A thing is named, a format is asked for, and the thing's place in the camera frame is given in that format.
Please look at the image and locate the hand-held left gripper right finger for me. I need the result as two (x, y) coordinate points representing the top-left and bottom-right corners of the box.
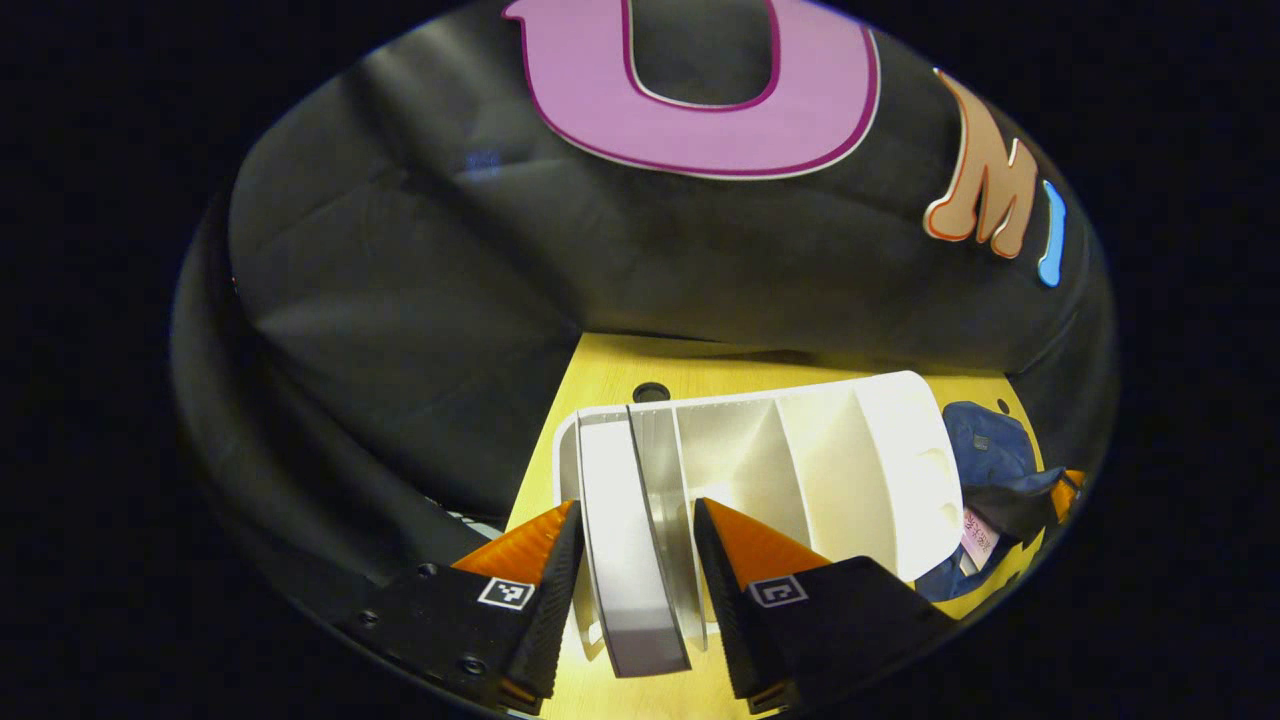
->
(693, 497), (951, 713)

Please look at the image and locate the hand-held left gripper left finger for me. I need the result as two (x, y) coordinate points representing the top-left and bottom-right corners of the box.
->
(340, 500), (586, 713)

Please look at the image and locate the blue schoolbag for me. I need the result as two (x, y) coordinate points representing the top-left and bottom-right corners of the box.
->
(915, 400), (1063, 603)

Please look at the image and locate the pink cover book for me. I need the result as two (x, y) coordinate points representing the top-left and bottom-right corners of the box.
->
(958, 508), (1001, 573)

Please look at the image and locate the white bookshelf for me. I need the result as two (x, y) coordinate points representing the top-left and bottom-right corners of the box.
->
(553, 370), (966, 651)

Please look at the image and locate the black backdrop cloth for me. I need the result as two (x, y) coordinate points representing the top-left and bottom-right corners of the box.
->
(170, 0), (1116, 601)

